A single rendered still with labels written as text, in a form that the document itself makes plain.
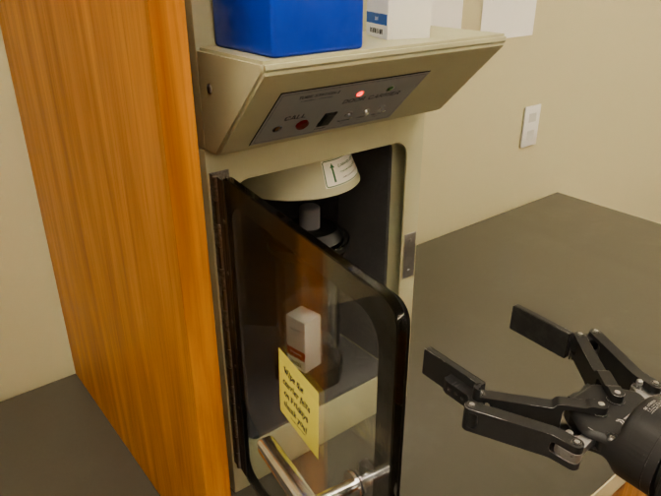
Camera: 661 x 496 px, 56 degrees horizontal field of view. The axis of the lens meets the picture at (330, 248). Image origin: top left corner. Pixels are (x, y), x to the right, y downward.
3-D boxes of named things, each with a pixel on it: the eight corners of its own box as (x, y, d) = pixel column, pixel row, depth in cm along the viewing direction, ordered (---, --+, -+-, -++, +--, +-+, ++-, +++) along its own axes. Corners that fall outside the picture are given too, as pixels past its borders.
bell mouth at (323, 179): (204, 174, 85) (201, 135, 82) (308, 152, 95) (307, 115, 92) (276, 213, 72) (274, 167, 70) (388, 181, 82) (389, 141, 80)
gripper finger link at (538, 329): (569, 334, 62) (573, 332, 63) (512, 305, 67) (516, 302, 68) (564, 358, 64) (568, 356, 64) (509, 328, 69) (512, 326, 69)
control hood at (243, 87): (202, 151, 62) (193, 47, 58) (426, 106, 80) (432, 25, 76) (265, 180, 54) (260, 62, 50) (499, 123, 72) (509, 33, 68)
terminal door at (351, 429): (247, 468, 80) (224, 171, 62) (385, 686, 56) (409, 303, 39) (241, 470, 79) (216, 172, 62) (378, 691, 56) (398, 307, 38)
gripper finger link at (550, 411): (597, 433, 55) (600, 445, 53) (468, 415, 56) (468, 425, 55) (607, 399, 53) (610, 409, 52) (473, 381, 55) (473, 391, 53)
